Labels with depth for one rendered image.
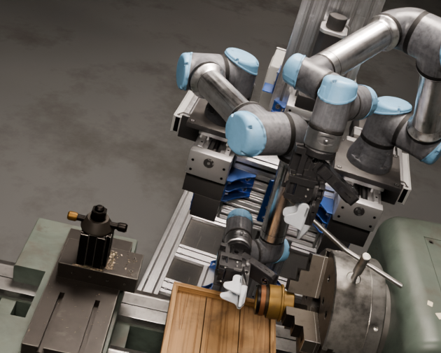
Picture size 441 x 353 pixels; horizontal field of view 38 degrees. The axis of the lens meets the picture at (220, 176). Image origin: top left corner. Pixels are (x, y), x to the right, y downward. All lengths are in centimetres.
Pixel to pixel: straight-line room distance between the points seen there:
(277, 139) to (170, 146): 254
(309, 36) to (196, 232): 135
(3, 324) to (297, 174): 79
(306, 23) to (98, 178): 194
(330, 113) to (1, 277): 101
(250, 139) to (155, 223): 193
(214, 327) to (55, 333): 45
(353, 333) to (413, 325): 13
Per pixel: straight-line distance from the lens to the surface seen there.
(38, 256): 185
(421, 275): 164
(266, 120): 166
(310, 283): 164
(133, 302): 186
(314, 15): 216
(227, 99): 180
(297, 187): 138
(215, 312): 185
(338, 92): 133
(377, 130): 209
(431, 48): 172
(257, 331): 184
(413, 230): 178
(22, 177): 370
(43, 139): 404
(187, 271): 296
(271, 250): 191
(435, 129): 199
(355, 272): 153
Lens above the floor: 217
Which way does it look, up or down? 33 degrees down
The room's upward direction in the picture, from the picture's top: 16 degrees clockwise
